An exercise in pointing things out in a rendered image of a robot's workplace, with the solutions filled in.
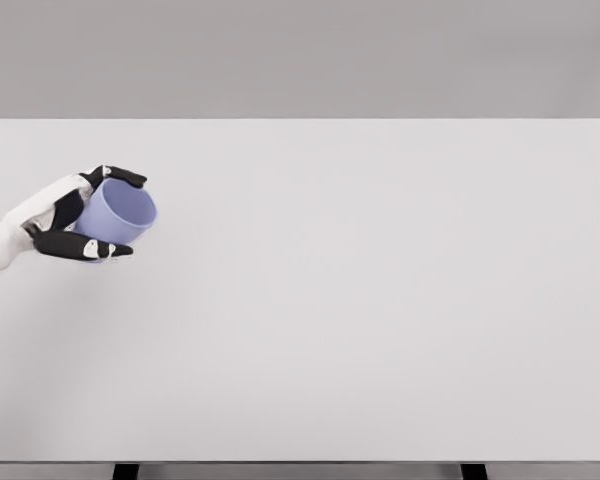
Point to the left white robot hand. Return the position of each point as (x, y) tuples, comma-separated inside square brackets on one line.
[(40, 209)]

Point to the lavender plastic cup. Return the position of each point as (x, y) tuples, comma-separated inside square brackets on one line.
[(114, 216)]

